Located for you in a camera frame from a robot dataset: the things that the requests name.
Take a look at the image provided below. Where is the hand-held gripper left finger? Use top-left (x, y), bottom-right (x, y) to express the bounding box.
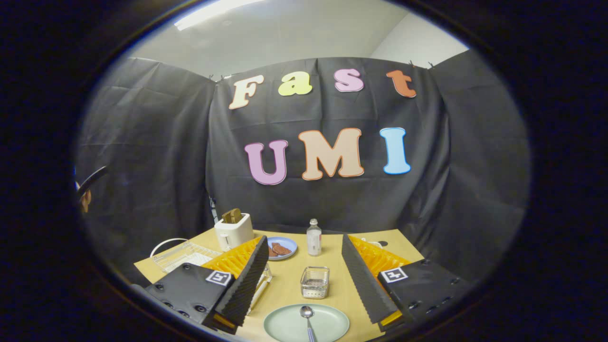
top-left (142, 235), bottom-right (270, 335)

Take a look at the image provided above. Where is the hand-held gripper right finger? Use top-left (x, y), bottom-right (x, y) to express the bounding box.
top-left (341, 233), bottom-right (475, 333)

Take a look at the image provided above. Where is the clear wire basket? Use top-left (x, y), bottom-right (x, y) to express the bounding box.
top-left (300, 266), bottom-right (330, 300)

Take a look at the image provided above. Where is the pale green plate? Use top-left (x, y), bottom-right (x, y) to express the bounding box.
top-left (263, 304), bottom-right (351, 342)

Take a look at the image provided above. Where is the silver metal spoon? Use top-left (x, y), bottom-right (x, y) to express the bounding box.
top-left (299, 305), bottom-right (317, 342)

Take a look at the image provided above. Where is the white wire dish rack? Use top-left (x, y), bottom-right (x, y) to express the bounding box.
top-left (150, 237), bottom-right (274, 314)

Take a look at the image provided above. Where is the small blue plate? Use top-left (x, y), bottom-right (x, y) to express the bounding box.
top-left (266, 237), bottom-right (298, 261)

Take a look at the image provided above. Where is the white toaster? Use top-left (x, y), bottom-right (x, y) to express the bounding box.
top-left (214, 213), bottom-right (255, 252)

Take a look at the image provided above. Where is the clear plastic bottle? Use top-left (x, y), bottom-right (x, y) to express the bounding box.
top-left (306, 218), bottom-right (323, 257)

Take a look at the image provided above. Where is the dark curved strap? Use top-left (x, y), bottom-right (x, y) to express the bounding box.
top-left (76, 165), bottom-right (109, 200)

